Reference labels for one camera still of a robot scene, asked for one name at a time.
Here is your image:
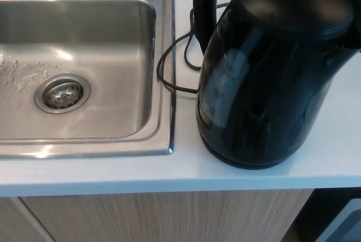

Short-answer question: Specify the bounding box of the built-in kitchen appliance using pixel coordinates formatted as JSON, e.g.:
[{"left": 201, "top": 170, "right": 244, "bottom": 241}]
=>
[{"left": 289, "top": 188, "right": 361, "bottom": 242}]

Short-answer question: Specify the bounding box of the black round container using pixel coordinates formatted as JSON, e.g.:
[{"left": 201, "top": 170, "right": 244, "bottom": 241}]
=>
[{"left": 349, "top": 0, "right": 361, "bottom": 50}]

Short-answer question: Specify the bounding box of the metal sink drain strainer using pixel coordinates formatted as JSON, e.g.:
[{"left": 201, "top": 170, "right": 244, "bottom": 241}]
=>
[{"left": 34, "top": 73, "right": 92, "bottom": 113}]

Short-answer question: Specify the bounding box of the black power cord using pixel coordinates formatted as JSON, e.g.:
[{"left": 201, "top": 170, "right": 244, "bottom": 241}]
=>
[{"left": 156, "top": 2, "right": 230, "bottom": 94}]

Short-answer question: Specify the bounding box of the black electric kettle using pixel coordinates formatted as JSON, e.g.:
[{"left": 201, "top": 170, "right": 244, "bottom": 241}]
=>
[{"left": 192, "top": 0, "right": 355, "bottom": 168}]

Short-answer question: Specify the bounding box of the black kettle base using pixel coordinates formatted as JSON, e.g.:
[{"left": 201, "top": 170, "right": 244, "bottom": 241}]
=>
[{"left": 200, "top": 140, "right": 307, "bottom": 170}]

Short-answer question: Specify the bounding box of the stainless steel sink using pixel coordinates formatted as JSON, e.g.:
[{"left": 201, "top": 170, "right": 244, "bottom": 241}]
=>
[{"left": 0, "top": 0, "right": 176, "bottom": 160}]

